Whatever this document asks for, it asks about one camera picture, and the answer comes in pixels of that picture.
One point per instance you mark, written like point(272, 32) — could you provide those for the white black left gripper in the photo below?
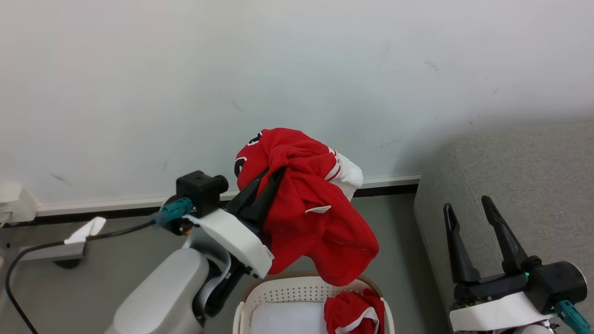
point(236, 241)

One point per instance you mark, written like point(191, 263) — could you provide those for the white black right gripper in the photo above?
point(496, 313)

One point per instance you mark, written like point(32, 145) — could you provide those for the red jersey with white trim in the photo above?
point(315, 232)

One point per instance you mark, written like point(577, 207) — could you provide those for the red garment with white stripes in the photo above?
point(348, 311)

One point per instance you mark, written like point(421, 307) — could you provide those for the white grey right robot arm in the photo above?
point(536, 330)

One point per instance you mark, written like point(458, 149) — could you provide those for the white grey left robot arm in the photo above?
point(162, 292)

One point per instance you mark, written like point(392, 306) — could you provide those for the white perforated laundry basket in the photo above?
point(287, 292)

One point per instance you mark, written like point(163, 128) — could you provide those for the grey fabric sofa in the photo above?
point(533, 176)

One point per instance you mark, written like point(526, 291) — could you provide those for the pale white cloth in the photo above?
point(287, 320)

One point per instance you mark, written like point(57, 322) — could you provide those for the black round floor foot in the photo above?
point(69, 264)

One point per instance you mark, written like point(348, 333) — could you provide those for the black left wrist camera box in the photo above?
point(200, 189)

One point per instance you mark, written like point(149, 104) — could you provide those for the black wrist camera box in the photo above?
point(559, 283)
point(200, 189)

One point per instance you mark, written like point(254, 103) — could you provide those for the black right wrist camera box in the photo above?
point(559, 283)

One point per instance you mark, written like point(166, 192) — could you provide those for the white wall baseboard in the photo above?
point(116, 204)

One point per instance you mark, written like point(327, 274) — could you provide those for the grey metal floor bracket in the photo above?
point(55, 251)

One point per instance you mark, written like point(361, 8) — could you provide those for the white wall socket box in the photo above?
point(16, 204)

